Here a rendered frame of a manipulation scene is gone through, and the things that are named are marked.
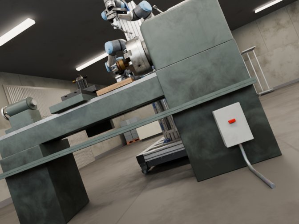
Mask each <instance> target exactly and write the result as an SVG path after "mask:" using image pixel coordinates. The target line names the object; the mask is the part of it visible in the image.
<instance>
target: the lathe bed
mask: <svg viewBox="0 0 299 224"><path fill-rule="evenodd" d="M162 99H165V96H164V93H163V91H162V88H161V86H160V83H159V81H158V78H157V75H156V73H153V74H151V75H149V76H146V77H144V78H141V79H139V80H137V81H134V82H132V83H129V84H127V85H124V86H122V87H120V88H117V89H115V90H112V91H110V92H108V93H105V94H103V95H100V96H98V97H95V98H93V99H91V100H88V101H86V102H84V103H81V104H79V105H76V106H74V107H71V108H69V109H66V110H64V111H62V112H60V113H57V114H55V115H52V116H50V117H47V118H45V119H42V120H40V121H37V122H35V123H33V124H31V125H28V126H26V127H23V128H21V129H18V130H16V131H13V132H11V133H9V134H7V135H4V136H2V137H0V154H1V157H2V159H3V158H6V157H8V156H11V155H13V154H16V153H18V152H21V151H23V150H26V149H28V148H31V147H34V146H36V145H39V144H44V143H47V142H52V141H56V140H61V139H64V138H66V137H68V136H71V135H74V134H76V133H79V132H81V131H84V130H86V129H89V128H91V127H94V126H96V125H99V124H102V123H104V122H106V121H109V120H112V119H114V118H117V117H119V116H122V115H124V114H127V113H129V112H132V111H135V110H137V109H140V108H142V107H144V106H147V105H150V104H152V103H155V102H157V101H160V100H162Z"/></svg>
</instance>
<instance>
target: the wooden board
mask: <svg viewBox="0 0 299 224"><path fill-rule="evenodd" d="M134 81H135V80H134V79H133V78H131V77H130V78H127V79H125V80H122V81H120V82H117V83H115V84H113V85H110V86H108V87H106V88H103V89H101V90H99V91H96V93H97V96H100V95H103V94H105V93H108V92H110V91H112V90H115V89H117V88H120V87H122V86H124V85H127V84H129V83H132V82H134Z"/></svg>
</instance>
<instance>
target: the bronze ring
mask: <svg viewBox="0 0 299 224"><path fill-rule="evenodd" d="M116 65H117V68H118V69H119V70H123V69H125V68H126V67H127V66H129V63H126V64H123V62H122V59H121V60H119V61H118V62H116Z"/></svg>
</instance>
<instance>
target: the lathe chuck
mask: <svg viewBox="0 0 299 224"><path fill-rule="evenodd" d="M125 46H126V49H127V52H129V50H130V51H131V52H132V56H129V58H130V60H131V62H132V64H133V67H134V69H135V71H136V72H137V74H138V75H139V76H140V77H141V76H144V75H146V74H148V73H149V72H148V70H147V68H146V66H145V63H144V61H143V59H142V57H141V54H140V52H139V49H138V47H137V43H136V40H135V38H133V39H130V40H129V41H126V42H125ZM138 64H141V67H140V68H138V67H137V65H138Z"/></svg>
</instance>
